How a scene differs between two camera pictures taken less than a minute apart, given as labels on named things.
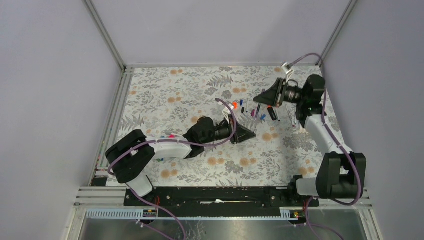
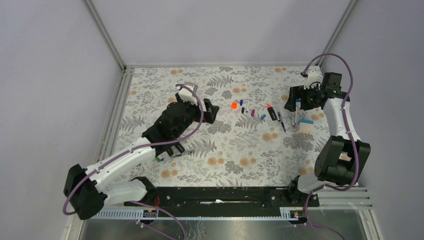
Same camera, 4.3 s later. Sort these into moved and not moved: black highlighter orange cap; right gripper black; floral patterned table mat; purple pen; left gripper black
Moved: purple pen; right gripper black; left gripper black
Not moved: black highlighter orange cap; floral patterned table mat
